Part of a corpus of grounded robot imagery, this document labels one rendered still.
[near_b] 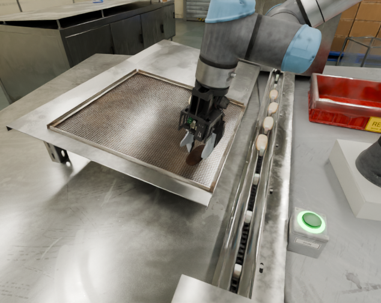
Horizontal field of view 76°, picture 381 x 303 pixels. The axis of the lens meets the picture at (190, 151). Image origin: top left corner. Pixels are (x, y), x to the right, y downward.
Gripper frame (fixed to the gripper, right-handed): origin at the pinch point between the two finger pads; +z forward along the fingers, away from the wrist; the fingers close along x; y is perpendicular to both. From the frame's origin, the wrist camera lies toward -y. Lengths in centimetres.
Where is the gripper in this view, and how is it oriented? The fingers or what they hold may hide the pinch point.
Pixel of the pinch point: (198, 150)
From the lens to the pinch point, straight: 63.8
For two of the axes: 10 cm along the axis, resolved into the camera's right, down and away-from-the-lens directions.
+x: 8.5, 4.4, -2.8
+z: -1.7, 7.4, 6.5
